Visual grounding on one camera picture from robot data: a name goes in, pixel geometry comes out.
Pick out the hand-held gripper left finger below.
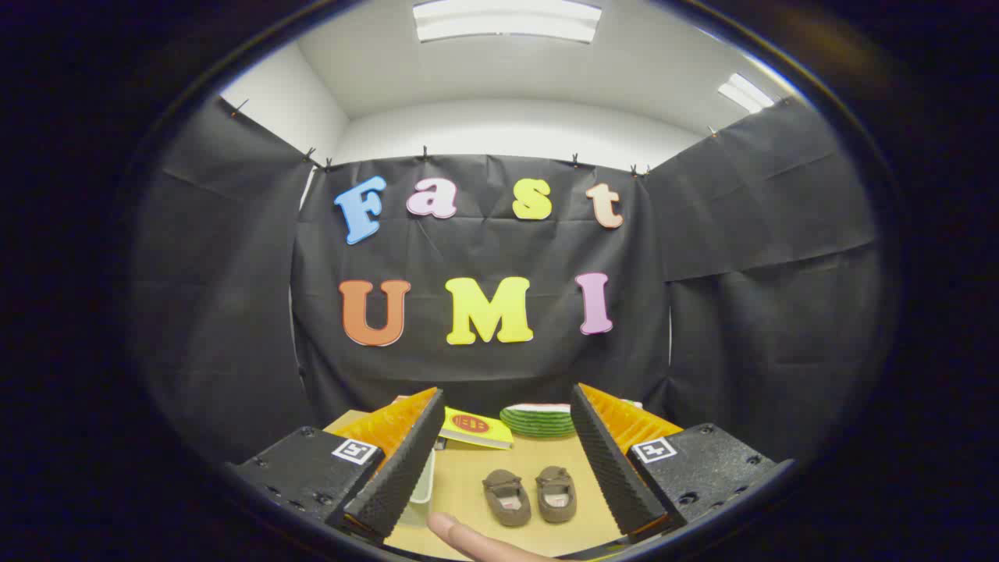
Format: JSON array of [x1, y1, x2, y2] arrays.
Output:
[[226, 386, 447, 546]]

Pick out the watermelon slice plush toy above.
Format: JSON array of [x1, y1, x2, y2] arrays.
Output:
[[499, 403, 578, 438]]

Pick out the yellow cover book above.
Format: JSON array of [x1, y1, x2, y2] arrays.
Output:
[[439, 407, 516, 451]]

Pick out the pale green storage box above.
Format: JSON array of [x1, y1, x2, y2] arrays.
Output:
[[402, 449, 436, 528]]

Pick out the small ceiling light panel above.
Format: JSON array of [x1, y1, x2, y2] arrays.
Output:
[[716, 73, 776, 115]]

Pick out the brown fuzzy shoe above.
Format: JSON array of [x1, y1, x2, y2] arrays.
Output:
[[535, 466, 578, 524], [482, 468, 533, 527]]

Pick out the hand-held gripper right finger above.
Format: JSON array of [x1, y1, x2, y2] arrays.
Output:
[[570, 382, 797, 543]]

